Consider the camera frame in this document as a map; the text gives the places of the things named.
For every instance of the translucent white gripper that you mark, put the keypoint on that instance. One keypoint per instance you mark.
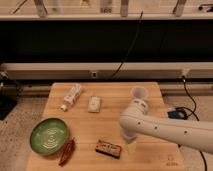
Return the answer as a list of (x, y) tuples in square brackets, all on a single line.
[(130, 145)]

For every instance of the black orange whiteboard eraser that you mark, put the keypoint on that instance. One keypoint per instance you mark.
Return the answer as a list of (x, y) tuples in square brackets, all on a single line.
[(108, 149)]

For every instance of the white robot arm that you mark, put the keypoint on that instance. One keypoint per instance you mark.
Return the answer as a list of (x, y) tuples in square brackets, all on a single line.
[(194, 134)]

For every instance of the clear plastic cup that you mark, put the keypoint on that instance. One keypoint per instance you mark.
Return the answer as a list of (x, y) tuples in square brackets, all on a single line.
[(139, 92)]

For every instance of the blue black connector box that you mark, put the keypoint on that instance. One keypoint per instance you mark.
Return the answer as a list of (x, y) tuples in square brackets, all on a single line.
[(177, 114)]

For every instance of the red chili pepper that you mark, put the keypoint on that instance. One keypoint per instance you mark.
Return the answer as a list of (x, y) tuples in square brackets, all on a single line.
[(67, 152)]

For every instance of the white plastic bottle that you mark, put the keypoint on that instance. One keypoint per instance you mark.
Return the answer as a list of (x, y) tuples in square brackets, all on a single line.
[(71, 97)]

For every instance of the green ribbed bowl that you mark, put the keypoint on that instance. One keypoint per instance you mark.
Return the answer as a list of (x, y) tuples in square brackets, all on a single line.
[(49, 136)]

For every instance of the black object at left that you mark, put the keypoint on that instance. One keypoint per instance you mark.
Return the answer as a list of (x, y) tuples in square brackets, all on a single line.
[(7, 103)]

